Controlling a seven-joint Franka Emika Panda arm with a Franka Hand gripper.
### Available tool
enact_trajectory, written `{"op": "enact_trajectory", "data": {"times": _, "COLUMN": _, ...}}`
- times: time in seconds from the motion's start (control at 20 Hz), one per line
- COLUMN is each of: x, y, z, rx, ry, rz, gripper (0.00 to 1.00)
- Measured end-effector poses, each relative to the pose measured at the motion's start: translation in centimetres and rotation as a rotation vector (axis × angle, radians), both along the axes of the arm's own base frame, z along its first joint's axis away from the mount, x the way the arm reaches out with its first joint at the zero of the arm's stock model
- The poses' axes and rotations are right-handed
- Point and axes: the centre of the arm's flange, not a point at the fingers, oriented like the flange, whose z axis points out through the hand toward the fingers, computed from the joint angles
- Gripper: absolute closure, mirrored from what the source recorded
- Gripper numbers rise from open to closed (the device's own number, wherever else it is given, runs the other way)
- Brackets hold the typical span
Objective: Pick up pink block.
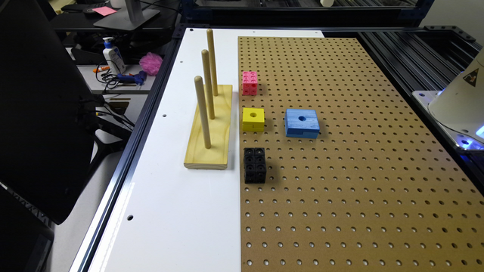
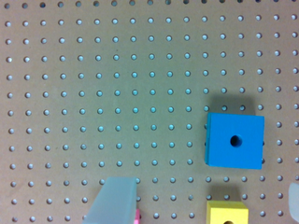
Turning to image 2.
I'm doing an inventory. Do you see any pink flower block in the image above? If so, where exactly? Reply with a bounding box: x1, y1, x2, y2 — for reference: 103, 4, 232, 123
134, 209, 140, 224

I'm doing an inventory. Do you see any brown perforated pegboard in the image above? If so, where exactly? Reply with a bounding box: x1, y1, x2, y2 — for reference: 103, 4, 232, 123
0, 0, 299, 224

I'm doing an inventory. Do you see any blue square block with hole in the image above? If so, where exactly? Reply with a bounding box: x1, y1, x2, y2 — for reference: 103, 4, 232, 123
205, 113, 264, 170

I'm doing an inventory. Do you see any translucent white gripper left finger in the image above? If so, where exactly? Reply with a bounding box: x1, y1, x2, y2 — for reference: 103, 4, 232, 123
82, 176, 137, 224

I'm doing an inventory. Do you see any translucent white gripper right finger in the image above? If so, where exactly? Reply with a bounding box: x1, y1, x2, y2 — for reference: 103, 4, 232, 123
289, 183, 299, 222

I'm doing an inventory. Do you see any yellow square block with hole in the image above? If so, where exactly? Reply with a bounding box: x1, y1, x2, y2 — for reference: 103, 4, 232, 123
206, 201, 249, 224

